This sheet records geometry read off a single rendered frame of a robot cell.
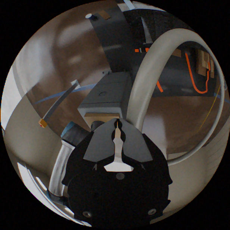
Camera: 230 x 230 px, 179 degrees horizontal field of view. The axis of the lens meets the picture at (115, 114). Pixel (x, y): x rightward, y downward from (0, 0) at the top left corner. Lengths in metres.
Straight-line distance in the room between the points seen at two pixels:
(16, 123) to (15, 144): 1.38
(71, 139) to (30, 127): 5.96
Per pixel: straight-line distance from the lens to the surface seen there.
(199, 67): 1.60
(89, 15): 1.44
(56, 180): 0.61
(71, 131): 0.55
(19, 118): 6.24
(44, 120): 1.31
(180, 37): 0.15
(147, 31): 0.60
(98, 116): 0.64
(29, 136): 6.49
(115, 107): 0.57
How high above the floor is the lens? 1.26
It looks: 41 degrees down
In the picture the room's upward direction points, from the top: 164 degrees counter-clockwise
